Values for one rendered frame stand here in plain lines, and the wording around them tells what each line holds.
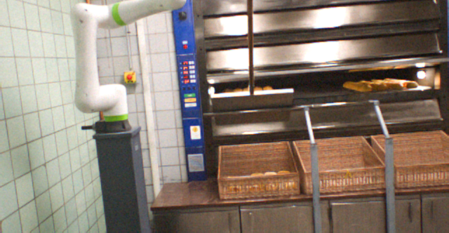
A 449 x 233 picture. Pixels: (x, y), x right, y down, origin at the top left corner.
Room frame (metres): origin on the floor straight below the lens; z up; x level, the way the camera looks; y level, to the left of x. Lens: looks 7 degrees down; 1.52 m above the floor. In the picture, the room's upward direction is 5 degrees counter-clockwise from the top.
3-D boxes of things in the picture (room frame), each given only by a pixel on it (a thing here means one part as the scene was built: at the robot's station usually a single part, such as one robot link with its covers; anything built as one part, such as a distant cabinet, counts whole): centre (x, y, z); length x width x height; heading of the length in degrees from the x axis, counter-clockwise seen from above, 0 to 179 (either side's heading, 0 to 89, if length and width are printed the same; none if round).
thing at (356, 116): (3.00, -0.78, 1.02); 1.79 x 0.11 x 0.19; 87
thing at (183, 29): (3.98, 0.22, 1.07); 1.93 x 0.16 x 2.15; 177
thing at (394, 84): (3.41, -1.39, 1.21); 0.61 x 0.48 x 0.06; 177
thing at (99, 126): (2.03, 0.64, 1.23); 0.26 x 0.15 x 0.06; 88
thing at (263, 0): (3.02, -0.79, 1.99); 1.80 x 0.08 x 0.21; 87
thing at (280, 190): (2.76, -0.20, 0.72); 0.56 x 0.49 x 0.28; 88
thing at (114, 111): (2.02, 0.59, 1.36); 0.16 x 0.13 x 0.19; 148
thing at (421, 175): (2.70, -1.39, 0.72); 0.56 x 0.49 x 0.28; 88
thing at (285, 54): (3.00, -0.78, 1.54); 1.79 x 0.11 x 0.19; 87
